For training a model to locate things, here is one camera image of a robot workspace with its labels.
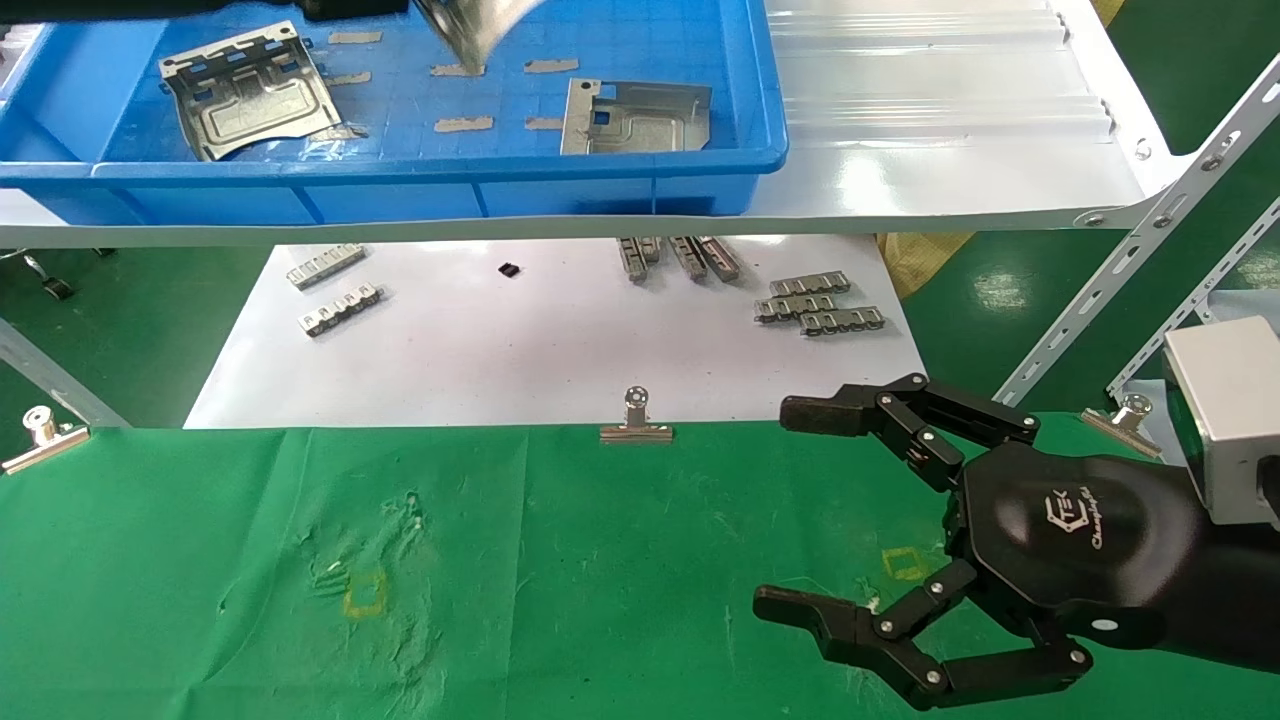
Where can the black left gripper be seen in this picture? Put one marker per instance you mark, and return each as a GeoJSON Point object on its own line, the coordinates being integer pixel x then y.
{"type": "Point", "coordinates": [150, 6]}

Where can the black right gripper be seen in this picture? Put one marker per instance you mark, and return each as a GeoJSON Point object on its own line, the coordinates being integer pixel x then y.
{"type": "Point", "coordinates": [1080, 540]}

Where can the stamped sheet metal plate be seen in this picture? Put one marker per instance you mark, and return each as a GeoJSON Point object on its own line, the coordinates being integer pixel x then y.
{"type": "Point", "coordinates": [250, 100]}
{"type": "Point", "coordinates": [640, 125]}
{"type": "Point", "coordinates": [480, 30]}

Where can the grey tape piece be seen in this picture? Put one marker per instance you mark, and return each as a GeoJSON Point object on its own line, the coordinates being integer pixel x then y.
{"type": "Point", "coordinates": [355, 38]}
{"type": "Point", "coordinates": [551, 66]}
{"type": "Point", "coordinates": [458, 70]}
{"type": "Point", "coordinates": [463, 125]}
{"type": "Point", "coordinates": [545, 123]}
{"type": "Point", "coordinates": [350, 78]}

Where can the blue plastic bin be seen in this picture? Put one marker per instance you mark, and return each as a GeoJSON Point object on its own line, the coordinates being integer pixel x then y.
{"type": "Point", "coordinates": [400, 190]}

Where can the silver notched metal strip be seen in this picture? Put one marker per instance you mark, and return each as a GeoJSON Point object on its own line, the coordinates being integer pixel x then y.
{"type": "Point", "coordinates": [325, 266]}
{"type": "Point", "coordinates": [842, 321]}
{"type": "Point", "coordinates": [720, 258]}
{"type": "Point", "coordinates": [631, 260]}
{"type": "Point", "coordinates": [795, 307]}
{"type": "Point", "coordinates": [651, 248]}
{"type": "Point", "coordinates": [810, 284]}
{"type": "Point", "coordinates": [688, 257]}
{"type": "Point", "coordinates": [340, 309]}

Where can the silver binder clip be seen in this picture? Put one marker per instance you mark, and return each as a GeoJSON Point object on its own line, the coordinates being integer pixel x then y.
{"type": "Point", "coordinates": [45, 445]}
{"type": "Point", "coordinates": [1125, 420]}
{"type": "Point", "coordinates": [636, 430]}

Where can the yellow plastic bag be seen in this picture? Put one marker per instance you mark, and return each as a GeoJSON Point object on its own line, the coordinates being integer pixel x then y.
{"type": "Point", "coordinates": [920, 262]}

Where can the green table cloth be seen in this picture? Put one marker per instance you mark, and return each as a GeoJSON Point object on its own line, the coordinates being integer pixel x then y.
{"type": "Point", "coordinates": [600, 580]}

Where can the white slanted shelf board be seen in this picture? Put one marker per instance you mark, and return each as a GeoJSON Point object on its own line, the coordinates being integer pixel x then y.
{"type": "Point", "coordinates": [950, 150]}

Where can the white board sheet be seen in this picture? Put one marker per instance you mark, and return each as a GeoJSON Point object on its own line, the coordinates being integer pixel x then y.
{"type": "Point", "coordinates": [550, 350]}

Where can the black caster wheel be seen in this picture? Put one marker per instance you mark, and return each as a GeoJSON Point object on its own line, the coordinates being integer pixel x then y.
{"type": "Point", "coordinates": [55, 288]}

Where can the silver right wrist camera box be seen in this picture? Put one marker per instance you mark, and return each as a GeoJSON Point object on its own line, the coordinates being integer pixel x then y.
{"type": "Point", "coordinates": [1235, 420]}

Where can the white perforated rack frame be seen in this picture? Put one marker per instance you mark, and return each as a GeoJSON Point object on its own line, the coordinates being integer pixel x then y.
{"type": "Point", "coordinates": [1150, 215]}

